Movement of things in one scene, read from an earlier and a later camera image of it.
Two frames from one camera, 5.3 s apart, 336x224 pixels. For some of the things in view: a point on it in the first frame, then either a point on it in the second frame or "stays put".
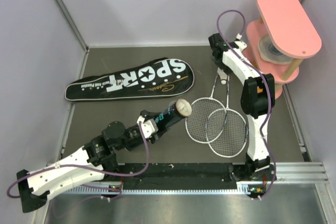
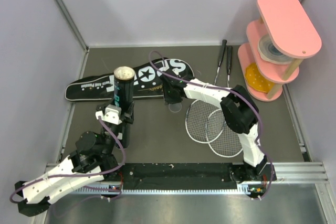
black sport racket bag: [157, 78] stays put
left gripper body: [144, 114] → [128, 120]
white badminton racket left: [205, 118] stays put
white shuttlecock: [222, 76] → [124, 73]
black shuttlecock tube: [176, 110] → [124, 82]
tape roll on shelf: [269, 51] stays put
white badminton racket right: [227, 131] stays put
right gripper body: [221, 65] → [169, 97]
